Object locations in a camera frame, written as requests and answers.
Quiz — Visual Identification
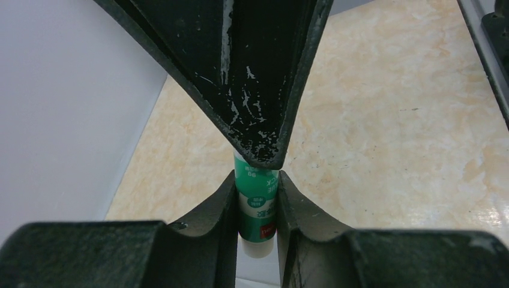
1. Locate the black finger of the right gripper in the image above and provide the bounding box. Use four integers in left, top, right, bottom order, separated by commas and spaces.
98, 0, 332, 170

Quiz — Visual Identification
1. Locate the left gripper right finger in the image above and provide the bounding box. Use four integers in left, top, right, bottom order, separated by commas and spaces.
277, 172, 508, 287

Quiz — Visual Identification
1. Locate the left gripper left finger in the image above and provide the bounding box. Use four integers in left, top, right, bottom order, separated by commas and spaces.
1, 173, 238, 287

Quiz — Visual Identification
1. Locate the white glue stick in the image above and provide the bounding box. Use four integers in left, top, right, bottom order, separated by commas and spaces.
233, 151, 279, 259

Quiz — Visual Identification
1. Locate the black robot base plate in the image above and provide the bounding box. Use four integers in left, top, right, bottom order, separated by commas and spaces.
457, 1, 508, 124

